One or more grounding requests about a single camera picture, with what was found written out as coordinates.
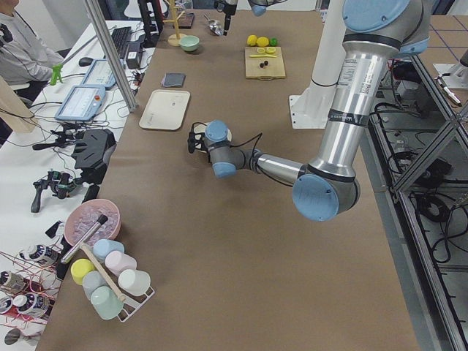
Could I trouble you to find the cream rabbit tray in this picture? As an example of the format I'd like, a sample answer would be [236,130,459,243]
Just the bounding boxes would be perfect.
[139,89,190,131]

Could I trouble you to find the round beige plate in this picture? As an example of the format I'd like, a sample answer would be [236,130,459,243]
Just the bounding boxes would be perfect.
[193,122,233,141]

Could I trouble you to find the grey folded cloth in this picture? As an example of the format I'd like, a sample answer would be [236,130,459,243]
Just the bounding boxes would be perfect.
[161,72,186,88]

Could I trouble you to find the mint green bowl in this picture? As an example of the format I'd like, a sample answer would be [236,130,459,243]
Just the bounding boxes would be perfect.
[179,35,200,53]

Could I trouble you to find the wooden mug tree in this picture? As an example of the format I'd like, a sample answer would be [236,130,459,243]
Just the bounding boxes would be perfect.
[163,0,186,47]

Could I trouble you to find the wooden cutting board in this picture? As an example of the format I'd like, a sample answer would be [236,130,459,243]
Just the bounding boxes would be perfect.
[244,47,286,80]

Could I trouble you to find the yellow plastic knife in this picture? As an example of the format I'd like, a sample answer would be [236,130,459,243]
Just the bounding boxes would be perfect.
[249,53,278,58]

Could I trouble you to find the oval yellow lemon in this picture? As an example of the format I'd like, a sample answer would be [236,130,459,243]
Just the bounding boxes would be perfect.
[246,34,257,47]

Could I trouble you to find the far teach pendant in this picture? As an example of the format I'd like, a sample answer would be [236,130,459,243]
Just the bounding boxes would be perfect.
[81,58,116,89]

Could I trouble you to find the teach pendant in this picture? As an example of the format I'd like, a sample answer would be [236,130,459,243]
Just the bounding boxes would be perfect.
[81,58,116,89]
[55,85,106,121]

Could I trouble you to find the metal scoop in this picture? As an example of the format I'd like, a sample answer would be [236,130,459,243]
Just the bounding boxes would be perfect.
[203,14,224,37]

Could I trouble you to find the round yellow lemon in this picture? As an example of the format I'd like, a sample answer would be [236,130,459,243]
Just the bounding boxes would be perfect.
[256,37,270,48]

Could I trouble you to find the near teach pendant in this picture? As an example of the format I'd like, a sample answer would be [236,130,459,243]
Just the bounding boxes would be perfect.
[55,85,106,121]

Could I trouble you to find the metal muddler stick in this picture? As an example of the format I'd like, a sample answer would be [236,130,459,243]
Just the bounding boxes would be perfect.
[60,214,108,264]

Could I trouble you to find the black keyboard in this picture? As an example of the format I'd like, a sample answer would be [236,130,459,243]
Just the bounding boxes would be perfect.
[111,26,132,59]

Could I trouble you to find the computer mouse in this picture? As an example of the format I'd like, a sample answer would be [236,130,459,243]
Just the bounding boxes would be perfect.
[78,57,93,67]

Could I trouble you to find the pink bowl with ice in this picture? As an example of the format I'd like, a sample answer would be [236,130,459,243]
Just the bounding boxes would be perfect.
[64,199,121,246]

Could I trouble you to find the blue plastic cup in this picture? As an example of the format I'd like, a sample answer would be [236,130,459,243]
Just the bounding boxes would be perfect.
[92,239,125,263]

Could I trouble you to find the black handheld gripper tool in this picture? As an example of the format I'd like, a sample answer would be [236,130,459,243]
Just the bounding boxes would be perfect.
[31,170,83,213]

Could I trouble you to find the pink plastic cup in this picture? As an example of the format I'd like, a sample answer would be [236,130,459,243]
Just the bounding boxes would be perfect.
[105,250,137,276]

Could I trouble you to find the white plastic cup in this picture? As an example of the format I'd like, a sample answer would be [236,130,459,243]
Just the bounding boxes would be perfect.
[118,269,151,296]

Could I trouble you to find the green mini tripod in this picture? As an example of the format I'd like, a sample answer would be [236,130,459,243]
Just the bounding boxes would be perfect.
[50,64,63,86]

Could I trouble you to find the yellow plastic cup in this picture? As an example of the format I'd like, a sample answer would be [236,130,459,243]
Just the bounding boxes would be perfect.
[71,258,96,285]

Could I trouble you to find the grey plastic cup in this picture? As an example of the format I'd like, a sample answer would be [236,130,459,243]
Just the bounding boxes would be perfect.
[82,271,107,301]

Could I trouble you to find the white cup rack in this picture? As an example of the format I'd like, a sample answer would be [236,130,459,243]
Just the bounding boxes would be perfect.
[117,287,156,322]

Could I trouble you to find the mint plastic cup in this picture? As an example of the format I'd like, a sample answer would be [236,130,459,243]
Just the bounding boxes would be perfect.
[90,286,124,320]

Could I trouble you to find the seated person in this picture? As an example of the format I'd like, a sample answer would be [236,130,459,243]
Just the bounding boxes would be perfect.
[1,1,63,101]

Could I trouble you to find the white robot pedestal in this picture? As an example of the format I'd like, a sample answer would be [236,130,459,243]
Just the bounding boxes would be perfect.
[289,0,346,129]

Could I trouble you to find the aluminium frame post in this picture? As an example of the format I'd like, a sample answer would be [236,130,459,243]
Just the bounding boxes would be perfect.
[83,0,137,113]

